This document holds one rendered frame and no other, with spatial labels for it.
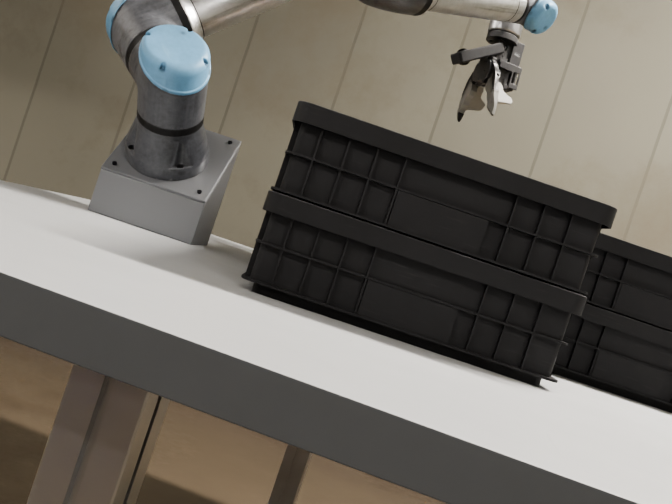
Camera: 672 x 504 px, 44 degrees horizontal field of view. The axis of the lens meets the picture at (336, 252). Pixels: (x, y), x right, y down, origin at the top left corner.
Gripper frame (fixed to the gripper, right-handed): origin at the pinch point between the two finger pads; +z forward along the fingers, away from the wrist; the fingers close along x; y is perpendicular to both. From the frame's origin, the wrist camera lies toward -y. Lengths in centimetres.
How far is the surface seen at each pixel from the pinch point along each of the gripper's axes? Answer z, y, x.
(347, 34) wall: -52, 10, 139
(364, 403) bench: 52, -63, -118
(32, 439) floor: 108, -65, 76
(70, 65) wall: -13, -83, 192
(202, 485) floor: 110, -17, 67
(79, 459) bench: 62, -77, -104
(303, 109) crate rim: 26, -59, -73
